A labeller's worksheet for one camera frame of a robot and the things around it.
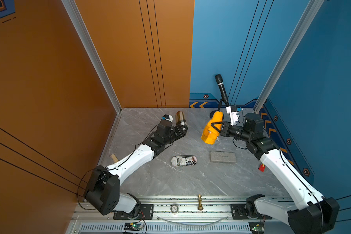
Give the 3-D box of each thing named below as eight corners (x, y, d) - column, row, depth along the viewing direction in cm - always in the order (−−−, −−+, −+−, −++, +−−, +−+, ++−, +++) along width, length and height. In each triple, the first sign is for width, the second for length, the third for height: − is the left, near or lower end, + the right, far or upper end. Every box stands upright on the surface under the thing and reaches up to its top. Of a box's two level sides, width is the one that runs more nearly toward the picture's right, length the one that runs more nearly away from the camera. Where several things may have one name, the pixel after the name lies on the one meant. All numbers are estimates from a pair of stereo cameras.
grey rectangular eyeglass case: (210, 162, 92) (211, 160, 90) (209, 153, 96) (209, 151, 94) (235, 162, 92) (237, 159, 90) (233, 153, 96) (234, 151, 94)
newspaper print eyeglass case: (172, 167, 91) (171, 164, 88) (172, 158, 95) (172, 155, 92) (197, 167, 91) (197, 164, 88) (196, 158, 95) (197, 155, 92)
